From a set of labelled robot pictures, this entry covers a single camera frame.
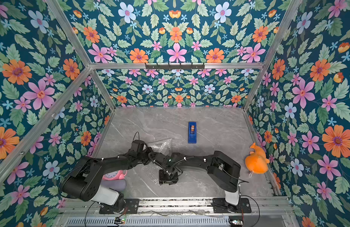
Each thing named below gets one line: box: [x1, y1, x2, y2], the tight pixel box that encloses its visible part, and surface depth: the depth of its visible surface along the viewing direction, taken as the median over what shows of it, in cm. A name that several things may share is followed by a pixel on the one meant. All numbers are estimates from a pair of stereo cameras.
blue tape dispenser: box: [187, 122, 197, 144], surface depth 99 cm
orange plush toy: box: [245, 142, 271, 175], surface depth 84 cm
